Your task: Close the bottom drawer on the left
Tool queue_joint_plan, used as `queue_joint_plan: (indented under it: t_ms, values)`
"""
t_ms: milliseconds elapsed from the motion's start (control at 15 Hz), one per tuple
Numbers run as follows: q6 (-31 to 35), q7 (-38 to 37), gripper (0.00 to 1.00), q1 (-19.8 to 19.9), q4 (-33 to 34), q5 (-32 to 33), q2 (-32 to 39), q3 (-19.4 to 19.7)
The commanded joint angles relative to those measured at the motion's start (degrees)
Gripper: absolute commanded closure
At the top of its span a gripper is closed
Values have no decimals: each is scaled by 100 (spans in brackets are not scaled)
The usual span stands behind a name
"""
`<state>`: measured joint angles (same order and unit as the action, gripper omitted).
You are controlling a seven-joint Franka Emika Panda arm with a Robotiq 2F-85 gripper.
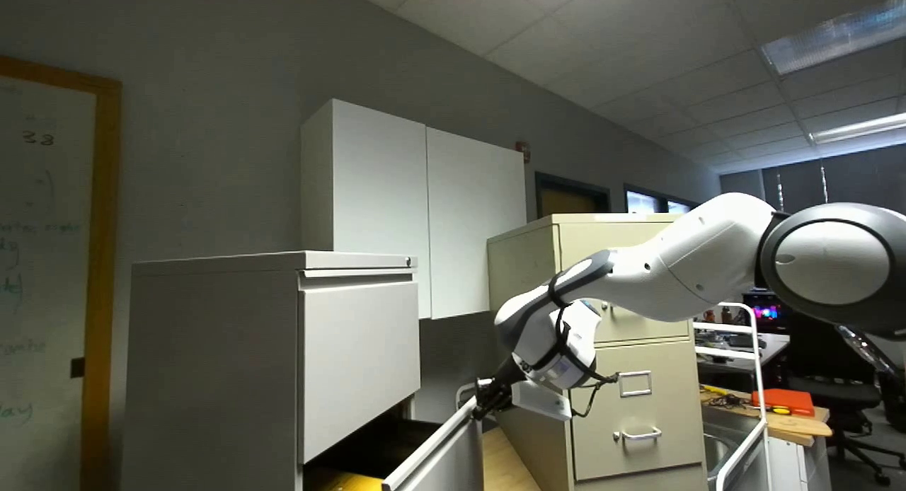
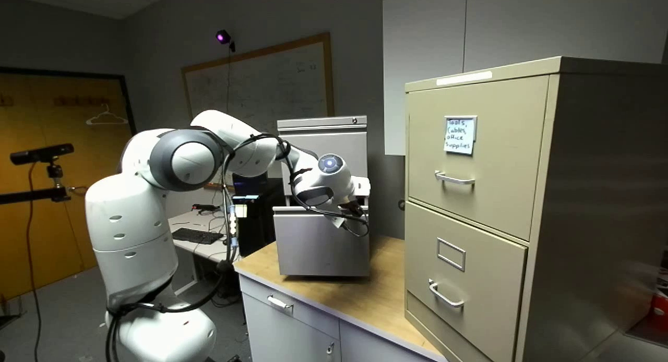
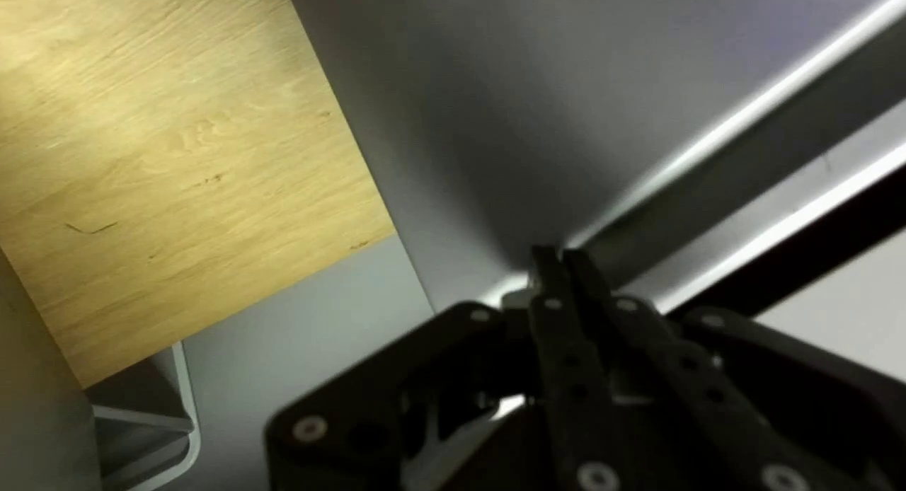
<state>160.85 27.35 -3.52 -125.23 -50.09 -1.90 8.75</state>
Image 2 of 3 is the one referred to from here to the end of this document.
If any grey counter door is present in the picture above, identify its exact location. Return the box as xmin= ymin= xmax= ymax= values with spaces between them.
xmin=242 ymin=292 xmax=341 ymax=362

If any black keyboard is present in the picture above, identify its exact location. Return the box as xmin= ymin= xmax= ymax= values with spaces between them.
xmin=171 ymin=227 xmax=225 ymax=246

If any beige metal filing cabinet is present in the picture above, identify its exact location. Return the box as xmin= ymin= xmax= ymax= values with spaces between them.
xmin=404 ymin=56 xmax=668 ymax=362

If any red object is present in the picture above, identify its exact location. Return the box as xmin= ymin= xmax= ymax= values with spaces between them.
xmin=650 ymin=291 xmax=668 ymax=322

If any grey cabinet large drawer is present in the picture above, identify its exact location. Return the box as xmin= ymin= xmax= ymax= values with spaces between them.
xmin=272 ymin=205 xmax=372 ymax=277

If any orange door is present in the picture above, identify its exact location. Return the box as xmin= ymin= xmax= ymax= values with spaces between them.
xmin=0 ymin=67 xmax=137 ymax=301

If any white desk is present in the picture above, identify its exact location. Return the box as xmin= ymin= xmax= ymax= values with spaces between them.
xmin=166 ymin=210 xmax=246 ymax=296

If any grey counter drawer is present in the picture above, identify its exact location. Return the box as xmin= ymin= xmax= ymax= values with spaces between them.
xmin=238 ymin=274 xmax=341 ymax=340

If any small grey filing cabinet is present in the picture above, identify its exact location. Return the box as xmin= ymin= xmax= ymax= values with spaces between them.
xmin=272 ymin=116 xmax=372 ymax=277

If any camera on mount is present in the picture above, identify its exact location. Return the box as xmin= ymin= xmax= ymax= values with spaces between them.
xmin=215 ymin=29 xmax=236 ymax=53
xmin=0 ymin=143 xmax=75 ymax=205

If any beige drawer with paper label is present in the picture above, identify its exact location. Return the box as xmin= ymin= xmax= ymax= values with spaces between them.
xmin=407 ymin=75 xmax=550 ymax=242

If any white coat hanger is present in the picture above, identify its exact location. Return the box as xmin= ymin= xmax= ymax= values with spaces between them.
xmin=86 ymin=103 xmax=129 ymax=126

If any wood framed whiteboard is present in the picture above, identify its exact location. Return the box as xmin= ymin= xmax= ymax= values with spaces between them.
xmin=181 ymin=32 xmax=335 ymax=134

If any beige drawer with empty label frame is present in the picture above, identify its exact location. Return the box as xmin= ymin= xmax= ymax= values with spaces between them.
xmin=404 ymin=201 xmax=528 ymax=362

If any handwritten white paper label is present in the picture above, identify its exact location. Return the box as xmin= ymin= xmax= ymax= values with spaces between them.
xmin=443 ymin=115 xmax=478 ymax=156

